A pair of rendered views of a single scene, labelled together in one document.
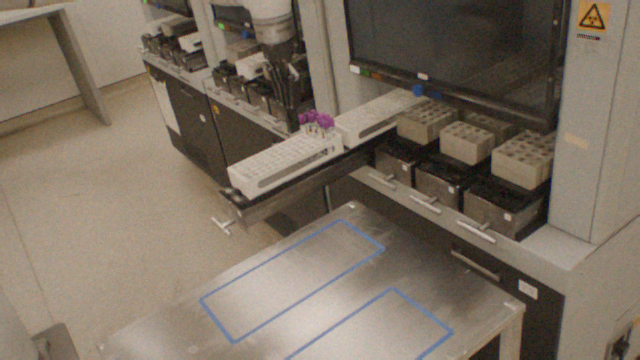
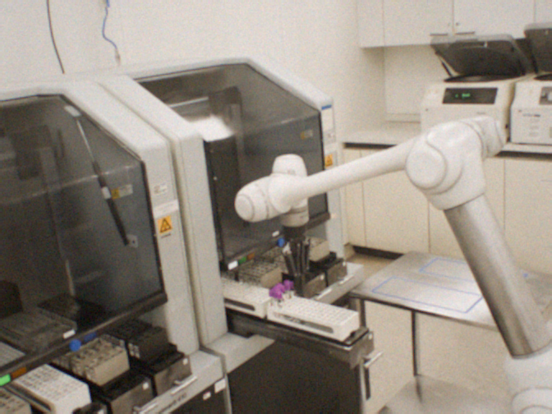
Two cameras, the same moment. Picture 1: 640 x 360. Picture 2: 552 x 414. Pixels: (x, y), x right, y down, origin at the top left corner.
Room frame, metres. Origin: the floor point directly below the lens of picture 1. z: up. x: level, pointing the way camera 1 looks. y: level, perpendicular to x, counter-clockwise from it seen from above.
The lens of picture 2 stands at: (1.84, 1.76, 1.75)
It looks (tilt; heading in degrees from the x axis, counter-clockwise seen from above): 16 degrees down; 251
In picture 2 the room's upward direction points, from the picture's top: 6 degrees counter-clockwise
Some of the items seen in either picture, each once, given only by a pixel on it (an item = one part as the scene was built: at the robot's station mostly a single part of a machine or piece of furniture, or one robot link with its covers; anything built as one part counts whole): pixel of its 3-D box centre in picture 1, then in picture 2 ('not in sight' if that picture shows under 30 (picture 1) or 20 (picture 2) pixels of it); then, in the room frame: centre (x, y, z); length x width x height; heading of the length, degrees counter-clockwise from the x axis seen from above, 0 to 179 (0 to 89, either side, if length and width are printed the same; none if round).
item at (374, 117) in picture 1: (379, 117); (239, 297); (1.34, -0.21, 0.83); 0.30 x 0.10 x 0.06; 120
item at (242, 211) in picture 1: (332, 158); (280, 323); (1.25, -0.06, 0.78); 0.73 x 0.14 x 0.09; 120
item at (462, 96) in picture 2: not in sight; (479, 85); (-0.81, -1.70, 1.22); 0.62 x 0.56 x 0.64; 28
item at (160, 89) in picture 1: (163, 104); not in sight; (2.80, 0.76, 0.43); 0.27 x 0.02 x 0.36; 30
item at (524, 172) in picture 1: (515, 169); (318, 250); (0.93, -0.43, 0.85); 0.12 x 0.02 x 0.06; 29
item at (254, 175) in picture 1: (287, 161); (311, 317); (1.18, 0.06, 0.83); 0.30 x 0.10 x 0.06; 120
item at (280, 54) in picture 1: (280, 58); (295, 236); (1.20, 0.03, 1.10); 0.08 x 0.07 x 0.09; 30
